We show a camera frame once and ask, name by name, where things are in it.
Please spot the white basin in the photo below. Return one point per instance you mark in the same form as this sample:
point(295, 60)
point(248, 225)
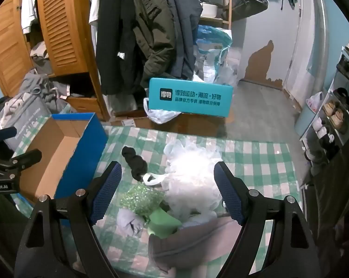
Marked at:
point(209, 9)

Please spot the clear plastic bag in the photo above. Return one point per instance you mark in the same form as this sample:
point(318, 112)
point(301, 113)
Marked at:
point(217, 66)

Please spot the olive green jacket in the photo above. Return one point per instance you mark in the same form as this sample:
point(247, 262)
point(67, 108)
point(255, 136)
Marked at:
point(154, 29)

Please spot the pale grey sock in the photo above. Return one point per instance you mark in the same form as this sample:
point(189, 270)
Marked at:
point(129, 221)

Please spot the small white plastic bag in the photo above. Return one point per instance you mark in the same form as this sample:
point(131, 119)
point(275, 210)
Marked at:
point(314, 101)

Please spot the grey-brown cloth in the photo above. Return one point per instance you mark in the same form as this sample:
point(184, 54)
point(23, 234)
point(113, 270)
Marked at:
point(191, 243)

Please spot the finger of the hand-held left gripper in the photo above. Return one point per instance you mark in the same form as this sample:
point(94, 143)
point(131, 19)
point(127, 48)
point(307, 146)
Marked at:
point(5, 132)
point(26, 156)

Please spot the green checkered tablecloth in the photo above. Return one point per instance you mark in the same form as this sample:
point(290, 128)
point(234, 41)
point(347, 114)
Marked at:
point(249, 162)

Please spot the grey-blue jacket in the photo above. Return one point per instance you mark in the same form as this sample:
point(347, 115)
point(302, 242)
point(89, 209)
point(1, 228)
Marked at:
point(183, 20)

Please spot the blue plastic bag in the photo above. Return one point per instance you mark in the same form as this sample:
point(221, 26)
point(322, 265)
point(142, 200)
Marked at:
point(213, 36)

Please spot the black jacket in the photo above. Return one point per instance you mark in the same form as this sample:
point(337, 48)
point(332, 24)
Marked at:
point(116, 34)

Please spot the shoe rack with shoes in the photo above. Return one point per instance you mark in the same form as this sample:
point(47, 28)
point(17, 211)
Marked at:
point(335, 113)

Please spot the light green cloth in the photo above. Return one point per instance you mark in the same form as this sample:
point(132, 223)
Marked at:
point(162, 223)

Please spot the wooden louvered wardrobe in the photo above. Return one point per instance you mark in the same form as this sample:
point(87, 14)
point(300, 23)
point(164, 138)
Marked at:
point(64, 34)

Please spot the flat cardboard box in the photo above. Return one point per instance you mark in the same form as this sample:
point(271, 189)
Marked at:
point(128, 121)

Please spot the green bubble wrap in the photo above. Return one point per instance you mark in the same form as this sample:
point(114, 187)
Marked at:
point(141, 199)

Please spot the grey hoodie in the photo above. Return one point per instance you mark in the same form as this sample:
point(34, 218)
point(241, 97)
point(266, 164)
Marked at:
point(38, 85)

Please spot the white door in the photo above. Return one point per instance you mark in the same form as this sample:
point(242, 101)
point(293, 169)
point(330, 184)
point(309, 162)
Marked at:
point(307, 34)

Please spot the black sock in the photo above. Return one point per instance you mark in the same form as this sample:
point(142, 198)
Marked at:
point(135, 163)

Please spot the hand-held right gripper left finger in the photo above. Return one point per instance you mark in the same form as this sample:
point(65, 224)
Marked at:
point(105, 192)

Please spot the metal shoe rack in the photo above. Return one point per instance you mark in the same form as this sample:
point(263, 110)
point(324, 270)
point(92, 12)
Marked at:
point(326, 92)

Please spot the blue cardboard box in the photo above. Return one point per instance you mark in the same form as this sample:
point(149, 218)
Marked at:
point(78, 162)

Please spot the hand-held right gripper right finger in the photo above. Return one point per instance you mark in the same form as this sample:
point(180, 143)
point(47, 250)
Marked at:
point(229, 194)

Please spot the teal printed box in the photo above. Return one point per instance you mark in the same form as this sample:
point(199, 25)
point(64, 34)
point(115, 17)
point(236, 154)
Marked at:
point(191, 97)

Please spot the white hanging shirt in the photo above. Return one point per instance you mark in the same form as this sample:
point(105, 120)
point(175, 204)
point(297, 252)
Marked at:
point(28, 5)
point(93, 3)

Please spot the brown cardboard box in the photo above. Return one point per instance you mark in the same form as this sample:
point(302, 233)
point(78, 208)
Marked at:
point(197, 124)

